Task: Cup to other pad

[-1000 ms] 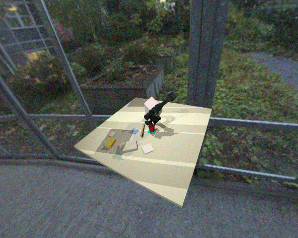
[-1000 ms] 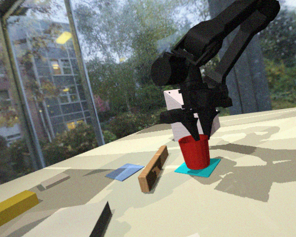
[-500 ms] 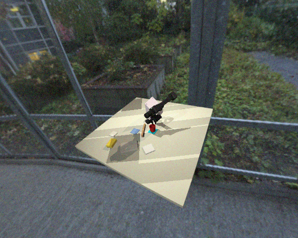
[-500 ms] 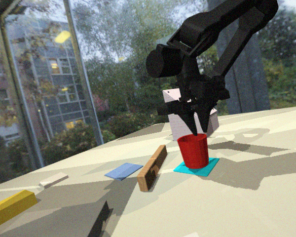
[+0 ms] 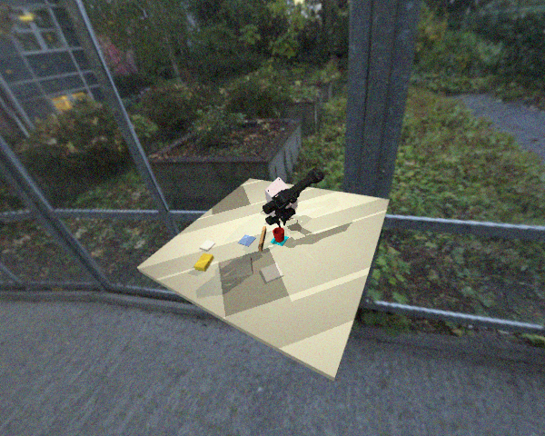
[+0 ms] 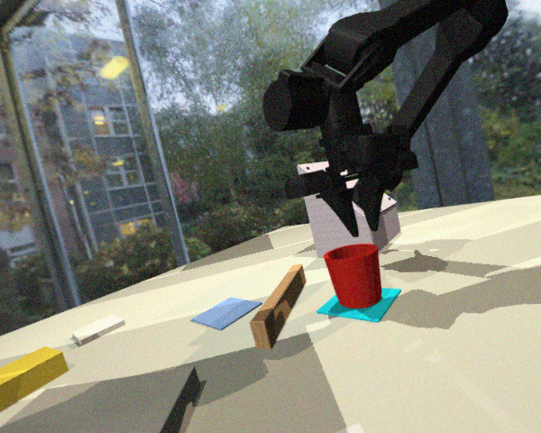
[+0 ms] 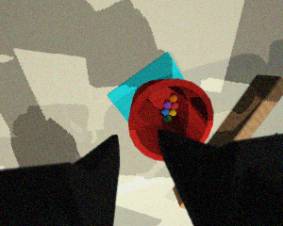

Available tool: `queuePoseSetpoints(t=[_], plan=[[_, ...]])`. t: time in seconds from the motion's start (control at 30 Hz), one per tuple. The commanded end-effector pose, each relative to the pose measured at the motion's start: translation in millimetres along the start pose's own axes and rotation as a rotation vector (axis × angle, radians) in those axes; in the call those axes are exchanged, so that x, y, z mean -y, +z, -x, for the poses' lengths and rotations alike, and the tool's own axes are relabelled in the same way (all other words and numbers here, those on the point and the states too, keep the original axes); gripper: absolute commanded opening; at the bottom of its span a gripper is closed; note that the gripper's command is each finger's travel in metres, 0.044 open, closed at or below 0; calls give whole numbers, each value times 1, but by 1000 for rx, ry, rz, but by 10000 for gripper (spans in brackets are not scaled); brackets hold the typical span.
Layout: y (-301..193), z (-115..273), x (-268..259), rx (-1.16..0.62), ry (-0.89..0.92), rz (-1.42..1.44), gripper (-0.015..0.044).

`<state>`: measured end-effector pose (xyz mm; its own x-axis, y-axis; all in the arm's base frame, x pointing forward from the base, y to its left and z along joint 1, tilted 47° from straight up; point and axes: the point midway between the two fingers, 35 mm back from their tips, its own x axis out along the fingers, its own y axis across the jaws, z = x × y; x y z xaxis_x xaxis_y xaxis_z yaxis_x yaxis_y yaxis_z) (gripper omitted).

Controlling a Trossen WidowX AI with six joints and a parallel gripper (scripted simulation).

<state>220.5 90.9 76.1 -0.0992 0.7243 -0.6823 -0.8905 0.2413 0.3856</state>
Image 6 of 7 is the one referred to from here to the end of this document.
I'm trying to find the white flat bar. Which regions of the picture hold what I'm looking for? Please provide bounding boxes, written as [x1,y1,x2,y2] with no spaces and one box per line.
[72,315,125,345]

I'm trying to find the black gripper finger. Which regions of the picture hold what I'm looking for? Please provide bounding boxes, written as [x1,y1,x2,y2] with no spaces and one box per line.
[316,187,359,237]
[355,177,397,231]

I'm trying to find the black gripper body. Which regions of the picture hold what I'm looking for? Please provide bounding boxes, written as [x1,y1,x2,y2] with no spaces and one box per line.
[285,117,418,199]

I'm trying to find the yellow rectangular bar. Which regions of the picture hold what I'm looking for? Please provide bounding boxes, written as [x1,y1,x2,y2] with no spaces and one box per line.
[0,346,69,411]

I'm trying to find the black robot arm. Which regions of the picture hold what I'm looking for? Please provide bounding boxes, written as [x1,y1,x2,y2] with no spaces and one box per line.
[263,0,509,165]

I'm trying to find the dark red cup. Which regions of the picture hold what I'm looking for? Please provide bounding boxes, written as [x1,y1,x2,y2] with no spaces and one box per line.
[324,244,382,309]

